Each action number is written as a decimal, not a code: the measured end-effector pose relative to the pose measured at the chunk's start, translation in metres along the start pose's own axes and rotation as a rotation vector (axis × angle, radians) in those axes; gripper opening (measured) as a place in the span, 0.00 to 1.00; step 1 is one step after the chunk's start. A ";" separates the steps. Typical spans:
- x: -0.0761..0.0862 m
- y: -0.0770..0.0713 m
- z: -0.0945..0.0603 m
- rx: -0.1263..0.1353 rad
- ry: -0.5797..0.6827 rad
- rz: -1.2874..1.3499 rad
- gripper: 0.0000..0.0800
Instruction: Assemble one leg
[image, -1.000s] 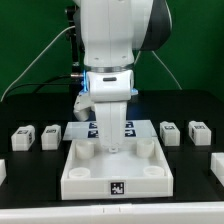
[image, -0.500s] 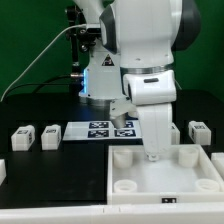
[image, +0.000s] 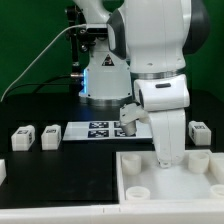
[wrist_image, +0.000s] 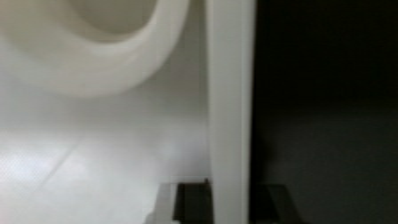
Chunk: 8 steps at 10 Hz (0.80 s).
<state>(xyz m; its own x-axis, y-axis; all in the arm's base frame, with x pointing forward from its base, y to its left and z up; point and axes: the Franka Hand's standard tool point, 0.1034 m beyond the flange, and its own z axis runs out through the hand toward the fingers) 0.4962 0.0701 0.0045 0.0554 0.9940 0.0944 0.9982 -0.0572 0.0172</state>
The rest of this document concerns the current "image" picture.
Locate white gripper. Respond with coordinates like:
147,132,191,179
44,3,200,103
149,109,186,168

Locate white square tabletop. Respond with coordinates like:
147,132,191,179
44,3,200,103
116,150,224,204

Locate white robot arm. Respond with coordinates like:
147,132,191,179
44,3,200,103
73,0,210,168

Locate white marker sheet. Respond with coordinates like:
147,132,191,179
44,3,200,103
63,121,152,141

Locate white block left edge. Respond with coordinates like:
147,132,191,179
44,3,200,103
0,159,7,186

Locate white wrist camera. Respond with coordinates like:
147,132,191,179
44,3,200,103
119,103,149,136

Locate white front rail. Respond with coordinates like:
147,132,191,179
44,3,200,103
0,200,224,224

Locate black cable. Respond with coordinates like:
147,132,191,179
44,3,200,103
3,74,81,98

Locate white cable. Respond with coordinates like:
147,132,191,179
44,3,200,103
0,23,88,102

